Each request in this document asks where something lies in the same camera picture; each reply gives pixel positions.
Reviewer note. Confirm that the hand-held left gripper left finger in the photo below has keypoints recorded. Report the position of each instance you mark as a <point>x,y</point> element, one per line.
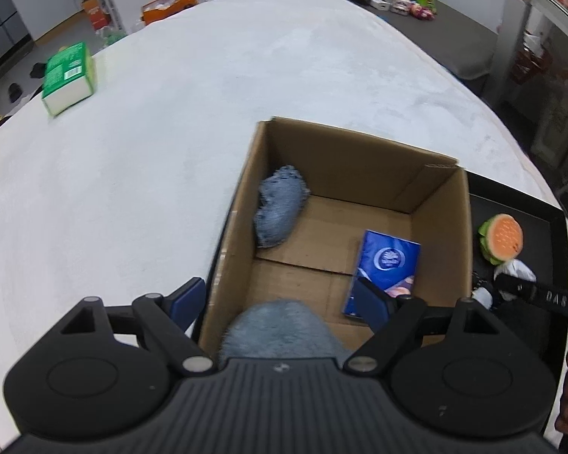
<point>189,300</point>

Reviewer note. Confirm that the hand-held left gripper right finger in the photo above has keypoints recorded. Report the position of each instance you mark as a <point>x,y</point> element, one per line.
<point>374,305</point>

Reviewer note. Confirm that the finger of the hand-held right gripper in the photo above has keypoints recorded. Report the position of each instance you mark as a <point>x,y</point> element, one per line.
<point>513,286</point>

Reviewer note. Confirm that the small white grey plush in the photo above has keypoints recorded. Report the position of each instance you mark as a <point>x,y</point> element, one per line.
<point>518,272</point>

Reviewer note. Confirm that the blue tissue pack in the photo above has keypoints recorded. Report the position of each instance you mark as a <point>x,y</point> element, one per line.
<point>386,260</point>

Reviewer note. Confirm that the toy cantaloupe half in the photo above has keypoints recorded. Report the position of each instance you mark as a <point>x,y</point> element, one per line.
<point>501,239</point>

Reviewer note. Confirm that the black tray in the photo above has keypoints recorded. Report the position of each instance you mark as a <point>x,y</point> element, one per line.
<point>539,222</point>

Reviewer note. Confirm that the grey pink paw plush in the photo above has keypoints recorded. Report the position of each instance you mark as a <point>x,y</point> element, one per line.
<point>279,331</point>

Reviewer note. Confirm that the denim plush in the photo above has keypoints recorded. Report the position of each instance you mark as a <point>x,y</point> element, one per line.
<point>281,213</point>

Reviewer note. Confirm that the brown cardboard box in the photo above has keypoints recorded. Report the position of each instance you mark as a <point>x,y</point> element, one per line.
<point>359,175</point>

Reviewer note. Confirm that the red basket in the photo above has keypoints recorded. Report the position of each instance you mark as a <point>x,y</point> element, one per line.
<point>530,61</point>

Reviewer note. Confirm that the black top desk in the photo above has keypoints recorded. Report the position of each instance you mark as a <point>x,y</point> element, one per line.
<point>513,38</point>

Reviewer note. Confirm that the green tissue box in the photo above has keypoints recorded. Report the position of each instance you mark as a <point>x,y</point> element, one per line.
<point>68,75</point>

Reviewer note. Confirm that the grey bench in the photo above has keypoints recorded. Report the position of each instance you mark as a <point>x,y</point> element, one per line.
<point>454,33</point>

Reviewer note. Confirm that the black slipper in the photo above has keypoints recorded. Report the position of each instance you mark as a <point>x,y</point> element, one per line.
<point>15,92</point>
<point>38,70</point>

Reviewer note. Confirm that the pink toy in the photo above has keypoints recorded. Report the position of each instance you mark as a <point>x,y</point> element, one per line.
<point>419,12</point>

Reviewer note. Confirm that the orange paper bag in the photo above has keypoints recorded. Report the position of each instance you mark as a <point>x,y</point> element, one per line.
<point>175,2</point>

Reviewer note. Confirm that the green toy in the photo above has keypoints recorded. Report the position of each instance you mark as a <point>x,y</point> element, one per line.
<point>426,0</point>

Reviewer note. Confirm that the small white box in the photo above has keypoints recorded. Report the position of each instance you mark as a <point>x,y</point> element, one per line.
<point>379,4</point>

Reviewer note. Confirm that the orange carton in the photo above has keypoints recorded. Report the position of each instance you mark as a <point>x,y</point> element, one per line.
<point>94,12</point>

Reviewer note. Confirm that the kitchen cabinets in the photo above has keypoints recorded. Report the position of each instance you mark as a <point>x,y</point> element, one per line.
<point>42,0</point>

